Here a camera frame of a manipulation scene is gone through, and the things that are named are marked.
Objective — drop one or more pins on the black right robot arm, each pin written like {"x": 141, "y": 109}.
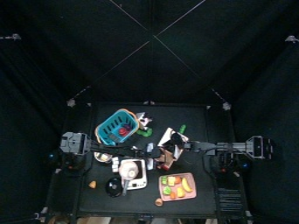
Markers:
{"x": 240, "y": 146}

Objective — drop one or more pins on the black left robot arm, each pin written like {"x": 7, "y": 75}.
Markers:
{"x": 79, "y": 143}

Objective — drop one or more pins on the toy egg half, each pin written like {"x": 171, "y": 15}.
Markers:
{"x": 103, "y": 157}

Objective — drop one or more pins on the white brown toy box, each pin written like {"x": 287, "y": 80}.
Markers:
{"x": 165, "y": 160}

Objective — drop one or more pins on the small green toy pepper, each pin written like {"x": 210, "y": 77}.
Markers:
{"x": 181, "y": 128}

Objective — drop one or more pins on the green toy vegetable bunch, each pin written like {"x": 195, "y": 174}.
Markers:
{"x": 144, "y": 133}

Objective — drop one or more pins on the light green toy slice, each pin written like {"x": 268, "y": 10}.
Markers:
{"x": 164, "y": 180}

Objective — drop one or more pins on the red toy in basket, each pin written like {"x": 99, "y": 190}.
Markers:
{"x": 123, "y": 131}

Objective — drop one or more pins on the white toy pot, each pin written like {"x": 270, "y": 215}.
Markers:
{"x": 128, "y": 170}

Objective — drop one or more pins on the yellow toy square piece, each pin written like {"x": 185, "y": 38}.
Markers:
{"x": 171, "y": 181}

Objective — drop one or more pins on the orange toy carrot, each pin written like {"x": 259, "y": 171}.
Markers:
{"x": 177, "y": 180}

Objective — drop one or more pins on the black white toy cow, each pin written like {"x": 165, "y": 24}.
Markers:
{"x": 143, "y": 118}

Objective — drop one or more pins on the white toy stove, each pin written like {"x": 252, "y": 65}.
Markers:
{"x": 136, "y": 182}

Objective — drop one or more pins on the green toy round piece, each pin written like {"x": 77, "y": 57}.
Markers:
{"x": 167, "y": 190}

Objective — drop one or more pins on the yellow toy banana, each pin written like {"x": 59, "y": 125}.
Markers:
{"x": 187, "y": 185}

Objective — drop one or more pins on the teal basket orange rim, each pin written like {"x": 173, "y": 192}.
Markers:
{"x": 111, "y": 128}

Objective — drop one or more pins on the yellow orange toy chunk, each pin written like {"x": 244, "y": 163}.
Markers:
{"x": 180, "y": 192}

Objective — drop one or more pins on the orange toy slice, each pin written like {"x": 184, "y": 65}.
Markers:
{"x": 172, "y": 195}

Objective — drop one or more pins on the pink plastic tray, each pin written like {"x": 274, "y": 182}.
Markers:
{"x": 191, "y": 194}

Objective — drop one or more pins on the brown toy mushroom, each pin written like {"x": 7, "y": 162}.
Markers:
{"x": 159, "y": 201}

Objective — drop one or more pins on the black toy pan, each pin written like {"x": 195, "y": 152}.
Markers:
{"x": 113, "y": 186}

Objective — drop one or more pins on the orange toy wedge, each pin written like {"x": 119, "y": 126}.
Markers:
{"x": 92, "y": 184}

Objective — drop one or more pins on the white printed label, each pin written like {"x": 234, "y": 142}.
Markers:
{"x": 228, "y": 199}

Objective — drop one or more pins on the metal frame bracket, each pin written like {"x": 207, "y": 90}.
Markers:
{"x": 226, "y": 106}
{"x": 71, "y": 102}
{"x": 291, "y": 38}

